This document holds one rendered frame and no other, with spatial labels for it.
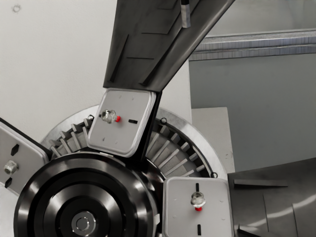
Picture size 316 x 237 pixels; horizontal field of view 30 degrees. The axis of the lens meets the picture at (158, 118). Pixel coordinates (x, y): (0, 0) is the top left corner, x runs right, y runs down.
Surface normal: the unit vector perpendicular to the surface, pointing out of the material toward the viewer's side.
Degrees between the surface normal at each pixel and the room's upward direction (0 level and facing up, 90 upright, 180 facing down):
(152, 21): 45
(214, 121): 0
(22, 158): 94
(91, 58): 50
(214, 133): 0
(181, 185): 7
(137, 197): 57
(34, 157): 94
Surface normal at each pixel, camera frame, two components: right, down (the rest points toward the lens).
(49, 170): 0.06, 0.12
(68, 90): -0.07, -0.10
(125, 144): -0.75, -0.37
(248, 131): -0.03, 0.56
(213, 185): 0.03, -0.83
